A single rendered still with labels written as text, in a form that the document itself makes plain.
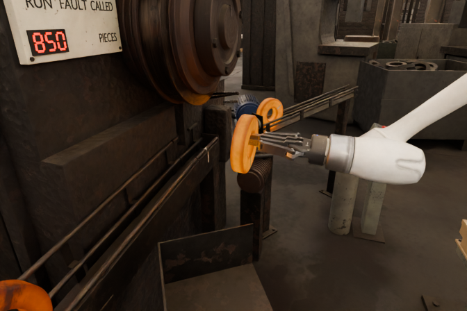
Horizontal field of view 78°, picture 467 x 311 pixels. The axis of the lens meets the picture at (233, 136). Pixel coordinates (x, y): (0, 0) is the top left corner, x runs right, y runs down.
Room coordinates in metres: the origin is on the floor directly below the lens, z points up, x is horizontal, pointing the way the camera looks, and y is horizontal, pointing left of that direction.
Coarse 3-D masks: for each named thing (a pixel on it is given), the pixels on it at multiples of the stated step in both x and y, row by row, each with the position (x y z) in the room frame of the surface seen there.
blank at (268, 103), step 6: (264, 102) 1.34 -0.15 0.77; (270, 102) 1.35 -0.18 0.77; (276, 102) 1.37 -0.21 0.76; (258, 108) 1.34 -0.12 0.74; (264, 108) 1.32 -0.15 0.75; (270, 108) 1.35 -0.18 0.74; (276, 108) 1.37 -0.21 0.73; (282, 108) 1.40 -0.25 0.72; (258, 114) 1.32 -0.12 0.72; (264, 114) 1.32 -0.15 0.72; (276, 114) 1.38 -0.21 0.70; (282, 114) 1.40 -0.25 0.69; (264, 120) 1.33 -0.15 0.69; (270, 120) 1.36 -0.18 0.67; (264, 126) 1.33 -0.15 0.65
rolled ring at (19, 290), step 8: (8, 280) 0.32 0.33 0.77; (16, 280) 0.32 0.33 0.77; (0, 288) 0.29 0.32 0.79; (8, 288) 0.30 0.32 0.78; (16, 288) 0.30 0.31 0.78; (24, 288) 0.31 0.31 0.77; (32, 288) 0.32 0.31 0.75; (40, 288) 0.33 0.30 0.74; (0, 296) 0.29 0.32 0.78; (8, 296) 0.29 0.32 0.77; (16, 296) 0.30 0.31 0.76; (24, 296) 0.31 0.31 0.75; (32, 296) 0.32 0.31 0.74; (40, 296) 0.33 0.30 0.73; (48, 296) 0.34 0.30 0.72; (0, 304) 0.28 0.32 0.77; (8, 304) 0.29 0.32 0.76; (16, 304) 0.30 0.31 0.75; (24, 304) 0.31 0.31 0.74; (32, 304) 0.32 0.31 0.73; (40, 304) 0.33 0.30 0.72; (48, 304) 0.34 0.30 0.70
